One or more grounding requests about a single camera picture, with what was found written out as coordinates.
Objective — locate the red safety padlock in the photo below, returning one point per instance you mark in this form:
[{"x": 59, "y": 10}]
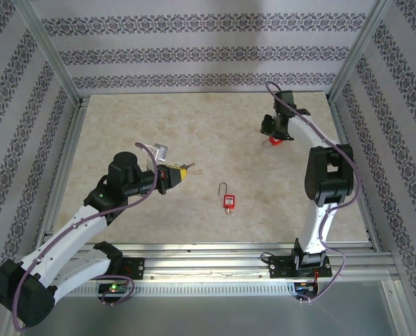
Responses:
[
  {"x": 274, "y": 142},
  {"x": 229, "y": 201}
]

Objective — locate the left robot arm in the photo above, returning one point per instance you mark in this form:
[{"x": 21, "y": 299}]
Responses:
[{"x": 29, "y": 294}]

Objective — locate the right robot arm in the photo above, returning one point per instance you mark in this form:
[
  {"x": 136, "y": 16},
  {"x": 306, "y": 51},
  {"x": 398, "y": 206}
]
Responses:
[{"x": 328, "y": 175}]

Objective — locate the small circuit board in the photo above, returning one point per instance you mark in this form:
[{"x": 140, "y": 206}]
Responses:
[
  {"x": 304, "y": 287},
  {"x": 114, "y": 288}
]

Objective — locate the grey metal sheet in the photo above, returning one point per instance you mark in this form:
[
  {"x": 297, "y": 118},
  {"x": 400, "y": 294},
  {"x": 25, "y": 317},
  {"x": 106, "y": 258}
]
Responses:
[{"x": 208, "y": 315}]

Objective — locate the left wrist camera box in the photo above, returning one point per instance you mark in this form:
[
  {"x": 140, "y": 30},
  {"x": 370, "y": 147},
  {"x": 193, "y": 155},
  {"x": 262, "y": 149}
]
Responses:
[{"x": 160, "y": 151}]

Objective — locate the aluminium side rail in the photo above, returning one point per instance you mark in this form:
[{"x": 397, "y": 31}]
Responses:
[
  {"x": 68, "y": 150},
  {"x": 339, "y": 119}
]

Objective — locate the aluminium mounting rail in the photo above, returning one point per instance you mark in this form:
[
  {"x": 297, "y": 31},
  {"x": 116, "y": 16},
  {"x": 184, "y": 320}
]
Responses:
[{"x": 208, "y": 260}]

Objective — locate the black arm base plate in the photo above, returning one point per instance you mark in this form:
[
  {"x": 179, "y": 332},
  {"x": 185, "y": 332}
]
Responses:
[
  {"x": 138, "y": 267},
  {"x": 279, "y": 267}
]

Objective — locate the aluminium frame post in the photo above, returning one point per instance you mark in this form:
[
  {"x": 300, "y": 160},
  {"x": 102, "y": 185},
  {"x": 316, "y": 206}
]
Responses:
[
  {"x": 359, "y": 52},
  {"x": 50, "y": 52}
]

